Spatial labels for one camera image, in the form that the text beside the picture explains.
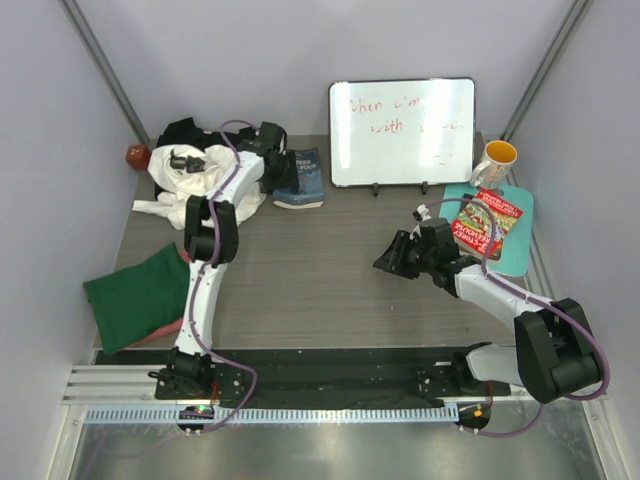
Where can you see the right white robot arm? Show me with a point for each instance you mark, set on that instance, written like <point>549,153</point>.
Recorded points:
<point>553,355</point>

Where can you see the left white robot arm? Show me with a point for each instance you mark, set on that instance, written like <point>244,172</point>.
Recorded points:
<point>211,240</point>

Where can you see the white t-shirt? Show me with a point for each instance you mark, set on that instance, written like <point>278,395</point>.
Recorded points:
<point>219,174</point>

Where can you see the red Treehouse book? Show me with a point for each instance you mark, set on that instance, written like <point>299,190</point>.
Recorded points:
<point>472,228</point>

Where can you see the teal cutting board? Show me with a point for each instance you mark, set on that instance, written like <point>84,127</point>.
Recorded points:
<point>515,255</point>

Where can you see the folded pink t-shirt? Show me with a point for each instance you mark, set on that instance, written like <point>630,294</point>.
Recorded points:
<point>161,332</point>

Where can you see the blue Nineteen Eighty-Four book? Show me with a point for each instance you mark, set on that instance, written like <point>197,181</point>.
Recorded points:
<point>310,190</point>

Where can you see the black t-shirt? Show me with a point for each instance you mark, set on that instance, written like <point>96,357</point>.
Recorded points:
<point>185,132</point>

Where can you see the slotted cable duct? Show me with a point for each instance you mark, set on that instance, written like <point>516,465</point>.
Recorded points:
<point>200,414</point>

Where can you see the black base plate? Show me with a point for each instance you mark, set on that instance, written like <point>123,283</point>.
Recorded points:
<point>324,379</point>

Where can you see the aluminium frame post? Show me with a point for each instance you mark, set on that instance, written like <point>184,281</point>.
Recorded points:
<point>80,24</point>
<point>560,40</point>

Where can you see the left aluminium frame post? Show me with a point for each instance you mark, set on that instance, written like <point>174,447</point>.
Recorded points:
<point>80,24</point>

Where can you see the white whiteboard with writing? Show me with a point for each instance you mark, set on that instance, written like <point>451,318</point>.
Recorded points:
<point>402,132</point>

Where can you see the folded green t-shirt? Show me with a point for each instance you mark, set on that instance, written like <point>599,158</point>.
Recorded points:
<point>131,303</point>

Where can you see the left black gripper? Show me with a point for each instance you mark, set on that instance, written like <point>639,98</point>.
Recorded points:
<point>289,179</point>

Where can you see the right aluminium frame post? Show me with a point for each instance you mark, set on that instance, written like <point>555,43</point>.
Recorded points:
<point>560,40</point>

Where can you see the red cube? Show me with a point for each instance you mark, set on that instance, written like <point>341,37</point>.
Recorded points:
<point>138,157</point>

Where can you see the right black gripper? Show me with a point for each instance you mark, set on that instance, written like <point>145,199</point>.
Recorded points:
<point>393,259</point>

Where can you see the white mug yellow inside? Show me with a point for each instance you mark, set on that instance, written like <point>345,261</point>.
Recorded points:
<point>496,161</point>

